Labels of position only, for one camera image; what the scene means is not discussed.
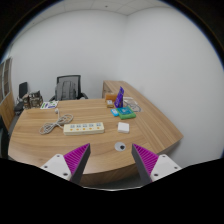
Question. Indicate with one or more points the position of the clear plastic bag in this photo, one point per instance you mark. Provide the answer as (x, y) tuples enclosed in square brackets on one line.
[(135, 106)]

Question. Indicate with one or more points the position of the grey backpack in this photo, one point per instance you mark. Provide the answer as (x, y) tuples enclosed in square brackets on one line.
[(65, 90)]

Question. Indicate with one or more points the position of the white green leaflet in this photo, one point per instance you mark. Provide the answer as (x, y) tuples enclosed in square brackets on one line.
[(49, 105)]

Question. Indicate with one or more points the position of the brown cardboard box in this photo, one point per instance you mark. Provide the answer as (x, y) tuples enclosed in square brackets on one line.
[(111, 96)]

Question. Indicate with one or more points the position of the small blue box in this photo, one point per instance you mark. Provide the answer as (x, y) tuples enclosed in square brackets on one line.
[(115, 112)]

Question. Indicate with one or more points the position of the cream power strip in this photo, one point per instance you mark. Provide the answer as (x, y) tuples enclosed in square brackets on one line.
[(83, 128)]

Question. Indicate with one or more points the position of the small tan labelled packet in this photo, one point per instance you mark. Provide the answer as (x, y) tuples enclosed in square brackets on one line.
[(110, 103)]

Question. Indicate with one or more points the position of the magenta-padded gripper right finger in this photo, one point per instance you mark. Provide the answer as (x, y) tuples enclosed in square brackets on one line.
[(150, 161)]

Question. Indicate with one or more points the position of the purple standing pouch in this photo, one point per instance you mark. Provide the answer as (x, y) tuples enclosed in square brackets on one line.
[(119, 98)]

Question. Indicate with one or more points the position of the wooden shelf cabinet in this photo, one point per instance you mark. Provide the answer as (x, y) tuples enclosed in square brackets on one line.
[(6, 110)]

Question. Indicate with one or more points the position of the white charger block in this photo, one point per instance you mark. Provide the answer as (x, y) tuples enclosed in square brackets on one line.
[(123, 127)]

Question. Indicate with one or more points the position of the black mesh office chair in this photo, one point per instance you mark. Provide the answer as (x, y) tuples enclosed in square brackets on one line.
[(78, 86)]

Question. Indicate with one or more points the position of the green folded cloth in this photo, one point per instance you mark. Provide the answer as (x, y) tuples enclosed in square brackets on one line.
[(128, 116)]

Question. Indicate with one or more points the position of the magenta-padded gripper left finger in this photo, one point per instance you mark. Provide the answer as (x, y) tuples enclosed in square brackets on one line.
[(71, 161)]

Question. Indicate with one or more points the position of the black boxes stack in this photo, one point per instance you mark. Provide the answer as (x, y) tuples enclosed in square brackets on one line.
[(33, 100)]

